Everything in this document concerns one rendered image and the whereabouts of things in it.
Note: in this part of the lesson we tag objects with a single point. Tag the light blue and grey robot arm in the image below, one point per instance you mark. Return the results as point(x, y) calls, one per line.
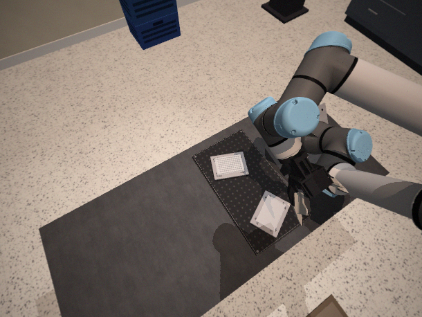
point(327, 66)

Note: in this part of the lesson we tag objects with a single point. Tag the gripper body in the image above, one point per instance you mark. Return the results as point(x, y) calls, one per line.
point(314, 178)

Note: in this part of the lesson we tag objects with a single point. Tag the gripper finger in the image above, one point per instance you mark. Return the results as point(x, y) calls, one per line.
point(338, 185)
point(297, 201)

